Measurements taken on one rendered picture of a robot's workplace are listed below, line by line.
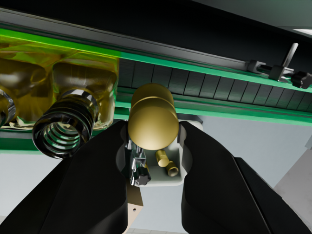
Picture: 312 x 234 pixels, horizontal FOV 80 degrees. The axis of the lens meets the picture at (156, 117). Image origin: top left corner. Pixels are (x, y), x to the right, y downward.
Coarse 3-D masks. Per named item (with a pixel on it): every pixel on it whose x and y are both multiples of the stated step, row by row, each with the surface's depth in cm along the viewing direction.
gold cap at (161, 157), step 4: (156, 152) 59; (160, 152) 58; (164, 152) 59; (156, 156) 58; (160, 156) 57; (164, 156) 57; (160, 160) 56; (164, 160) 56; (168, 160) 57; (160, 164) 57; (164, 164) 57
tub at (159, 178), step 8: (184, 120) 49; (200, 128) 51; (176, 144) 60; (144, 152) 59; (152, 152) 59; (168, 152) 61; (176, 152) 62; (152, 160) 61; (176, 160) 62; (152, 168) 61; (160, 168) 62; (152, 176) 58; (160, 176) 59; (168, 176) 60; (176, 176) 60; (184, 176) 58; (152, 184) 56; (160, 184) 57; (168, 184) 57; (176, 184) 58
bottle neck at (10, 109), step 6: (0, 90) 13; (0, 96) 12; (6, 96) 13; (0, 102) 12; (6, 102) 13; (12, 102) 13; (0, 108) 12; (6, 108) 12; (12, 108) 13; (0, 114) 12; (6, 114) 12; (12, 114) 13; (0, 120) 12; (6, 120) 13; (0, 126) 12
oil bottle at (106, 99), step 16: (64, 64) 15; (80, 64) 16; (96, 64) 18; (112, 64) 20; (48, 80) 15; (64, 80) 14; (80, 80) 14; (96, 80) 15; (112, 80) 16; (48, 96) 15; (96, 96) 15; (112, 96) 16; (112, 112) 17; (96, 128) 16
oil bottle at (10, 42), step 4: (0, 36) 23; (0, 40) 20; (4, 40) 21; (8, 40) 21; (12, 40) 22; (16, 40) 22; (20, 40) 23; (24, 40) 24; (0, 44) 19; (4, 44) 19; (8, 44) 20; (12, 44) 21; (16, 44) 21; (20, 44) 22; (24, 44) 23; (0, 48) 18
